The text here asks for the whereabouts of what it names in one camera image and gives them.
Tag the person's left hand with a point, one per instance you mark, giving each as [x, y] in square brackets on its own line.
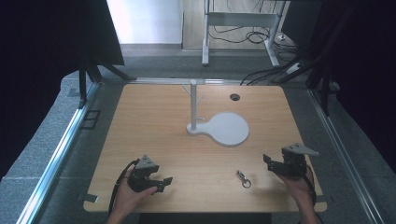
[127, 196]

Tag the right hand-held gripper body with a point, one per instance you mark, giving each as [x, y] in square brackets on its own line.
[294, 161]

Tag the white stand with round base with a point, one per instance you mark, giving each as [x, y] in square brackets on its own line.
[227, 129]

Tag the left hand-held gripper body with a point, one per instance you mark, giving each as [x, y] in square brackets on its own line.
[141, 175]

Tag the black curtain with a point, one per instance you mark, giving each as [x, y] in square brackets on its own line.
[46, 46]
[364, 77]

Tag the grey table corner clip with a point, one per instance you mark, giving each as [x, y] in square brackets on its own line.
[87, 197]
[323, 198]

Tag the black metal stand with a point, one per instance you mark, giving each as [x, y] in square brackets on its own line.
[323, 84]
[90, 74]

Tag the metal keyring with clasp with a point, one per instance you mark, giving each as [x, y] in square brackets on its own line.
[244, 179]

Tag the white power strip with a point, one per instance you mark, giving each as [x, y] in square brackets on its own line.
[293, 68]

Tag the aluminium rail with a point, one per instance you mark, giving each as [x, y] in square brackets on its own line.
[59, 158]
[348, 155]

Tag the person's right hand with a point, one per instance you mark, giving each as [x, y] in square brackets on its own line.
[295, 189]

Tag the white metal desk frame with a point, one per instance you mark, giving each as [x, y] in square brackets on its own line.
[243, 19]

